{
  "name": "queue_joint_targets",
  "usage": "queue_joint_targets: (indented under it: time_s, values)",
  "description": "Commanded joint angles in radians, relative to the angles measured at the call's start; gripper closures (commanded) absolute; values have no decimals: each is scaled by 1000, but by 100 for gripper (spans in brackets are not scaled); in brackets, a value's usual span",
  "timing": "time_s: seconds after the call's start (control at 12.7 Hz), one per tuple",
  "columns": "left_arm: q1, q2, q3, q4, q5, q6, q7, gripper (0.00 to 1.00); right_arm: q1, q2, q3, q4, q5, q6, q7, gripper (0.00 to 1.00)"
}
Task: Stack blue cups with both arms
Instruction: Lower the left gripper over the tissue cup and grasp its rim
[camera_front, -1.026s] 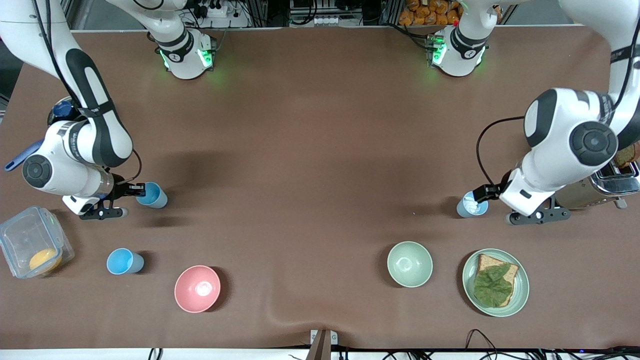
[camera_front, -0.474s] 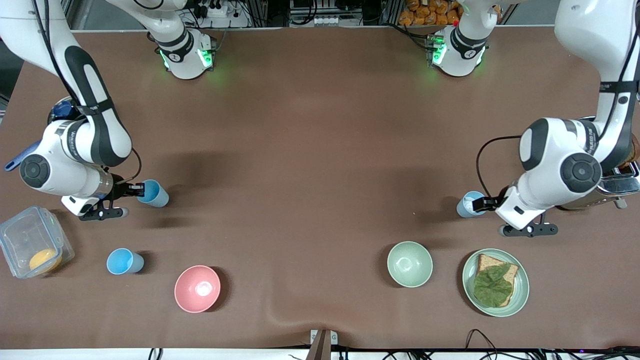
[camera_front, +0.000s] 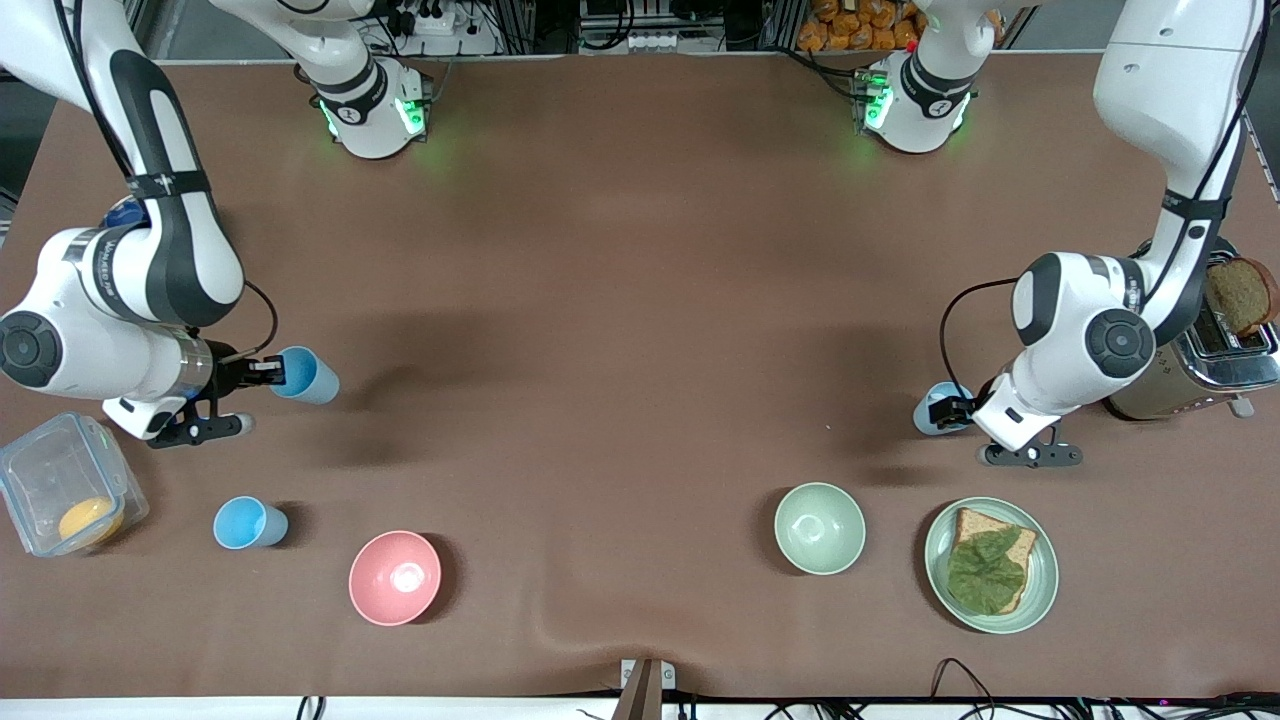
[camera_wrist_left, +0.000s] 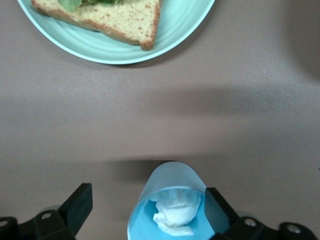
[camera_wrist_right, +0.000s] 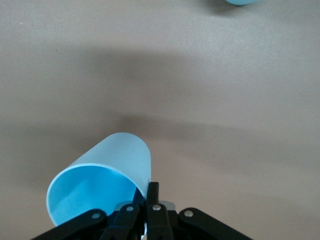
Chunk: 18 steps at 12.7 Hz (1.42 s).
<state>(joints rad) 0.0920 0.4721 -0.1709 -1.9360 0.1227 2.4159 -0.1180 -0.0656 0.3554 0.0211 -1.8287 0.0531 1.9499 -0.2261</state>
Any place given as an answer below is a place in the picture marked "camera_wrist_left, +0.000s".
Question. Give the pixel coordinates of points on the pale green plate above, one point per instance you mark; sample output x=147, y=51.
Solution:
x=175, y=30

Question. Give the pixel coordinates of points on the brown bread slice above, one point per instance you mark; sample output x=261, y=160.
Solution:
x=120, y=22

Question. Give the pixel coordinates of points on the white tissue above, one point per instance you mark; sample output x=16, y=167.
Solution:
x=175, y=212

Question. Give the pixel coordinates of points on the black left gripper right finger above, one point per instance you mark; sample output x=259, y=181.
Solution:
x=250, y=230

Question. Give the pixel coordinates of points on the green lettuce leaf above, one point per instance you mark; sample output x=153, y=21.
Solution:
x=82, y=3

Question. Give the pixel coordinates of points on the blue cup holding tissue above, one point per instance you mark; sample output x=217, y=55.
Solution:
x=172, y=175

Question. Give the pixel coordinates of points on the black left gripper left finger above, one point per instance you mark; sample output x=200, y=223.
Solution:
x=77, y=212

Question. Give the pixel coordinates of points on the brown table cover mat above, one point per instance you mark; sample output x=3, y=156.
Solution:
x=100, y=120

